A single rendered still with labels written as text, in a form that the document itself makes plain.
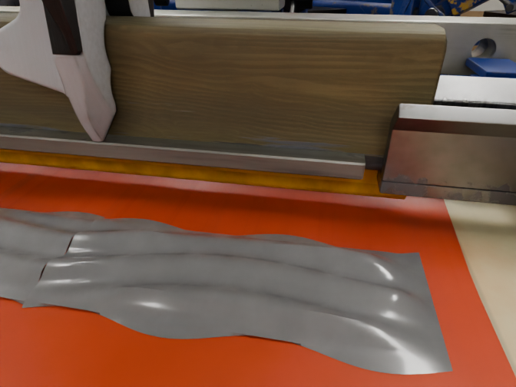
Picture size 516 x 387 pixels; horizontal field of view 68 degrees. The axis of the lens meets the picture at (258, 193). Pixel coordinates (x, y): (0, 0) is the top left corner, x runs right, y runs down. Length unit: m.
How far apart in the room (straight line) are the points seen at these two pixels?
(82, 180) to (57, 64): 0.10
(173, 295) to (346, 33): 0.15
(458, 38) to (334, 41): 0.25
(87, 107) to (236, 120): 0.08
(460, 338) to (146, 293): 0.13
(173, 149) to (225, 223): 0.05
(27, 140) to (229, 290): 0.16
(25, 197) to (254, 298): 0.18
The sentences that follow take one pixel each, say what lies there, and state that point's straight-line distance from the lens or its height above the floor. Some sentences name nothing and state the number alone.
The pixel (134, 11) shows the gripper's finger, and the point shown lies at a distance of 0.26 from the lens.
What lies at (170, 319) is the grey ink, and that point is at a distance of 0.17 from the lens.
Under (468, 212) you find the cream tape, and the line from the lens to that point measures 0.27.
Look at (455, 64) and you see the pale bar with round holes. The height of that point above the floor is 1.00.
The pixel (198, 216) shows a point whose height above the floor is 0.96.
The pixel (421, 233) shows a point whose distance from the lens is 0.24.
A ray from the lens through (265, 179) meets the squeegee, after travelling 0.24.
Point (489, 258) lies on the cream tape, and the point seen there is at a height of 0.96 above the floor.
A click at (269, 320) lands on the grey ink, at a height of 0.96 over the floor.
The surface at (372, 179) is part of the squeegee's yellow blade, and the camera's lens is 0.24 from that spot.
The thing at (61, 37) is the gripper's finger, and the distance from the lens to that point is 0.22.
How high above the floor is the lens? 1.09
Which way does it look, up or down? 31 degrees down
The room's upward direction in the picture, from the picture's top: straight up
